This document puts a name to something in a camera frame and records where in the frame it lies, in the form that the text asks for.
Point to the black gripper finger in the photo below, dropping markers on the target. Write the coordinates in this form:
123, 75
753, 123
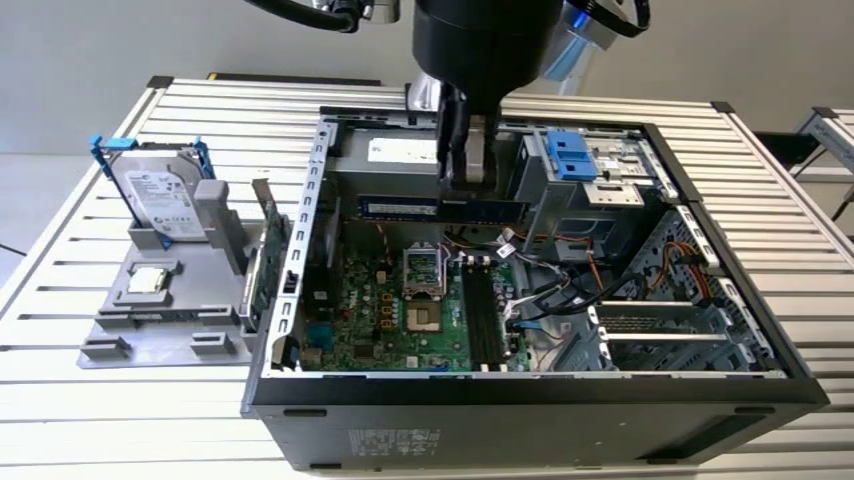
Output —
483, 160
454, 150

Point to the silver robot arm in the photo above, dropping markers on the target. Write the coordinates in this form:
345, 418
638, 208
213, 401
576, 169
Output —
422, 95

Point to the black RAM slot bank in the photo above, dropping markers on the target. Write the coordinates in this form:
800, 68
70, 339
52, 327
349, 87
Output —
483, 315

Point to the grey power supply unit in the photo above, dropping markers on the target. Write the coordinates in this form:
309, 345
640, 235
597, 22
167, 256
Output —
394, 180

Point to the blue drive bay latch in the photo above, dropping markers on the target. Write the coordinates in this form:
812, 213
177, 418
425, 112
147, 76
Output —
568, 155

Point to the black case fan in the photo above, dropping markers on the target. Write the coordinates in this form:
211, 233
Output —
327, 260

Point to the CPU socket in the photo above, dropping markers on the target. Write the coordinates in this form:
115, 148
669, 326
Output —
425, 316

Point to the green motherboard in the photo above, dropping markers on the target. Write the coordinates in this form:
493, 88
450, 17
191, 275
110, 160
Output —
361, 320

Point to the green graphics card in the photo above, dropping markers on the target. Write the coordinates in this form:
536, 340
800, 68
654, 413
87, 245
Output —
267, 280

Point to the hard disk in blue carrier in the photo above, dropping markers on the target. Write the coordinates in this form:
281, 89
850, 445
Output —
167, 200

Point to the metal disk bay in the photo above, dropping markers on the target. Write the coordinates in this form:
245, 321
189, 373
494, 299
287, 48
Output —
668, 337

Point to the grey parts rack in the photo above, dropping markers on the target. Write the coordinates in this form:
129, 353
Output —
194, 280

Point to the silver CPU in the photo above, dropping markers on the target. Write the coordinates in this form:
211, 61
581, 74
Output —
147, 281

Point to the black open PC case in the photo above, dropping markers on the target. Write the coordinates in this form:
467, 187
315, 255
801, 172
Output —
467, 425

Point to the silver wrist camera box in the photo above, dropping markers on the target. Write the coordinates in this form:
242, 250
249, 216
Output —
594, 30

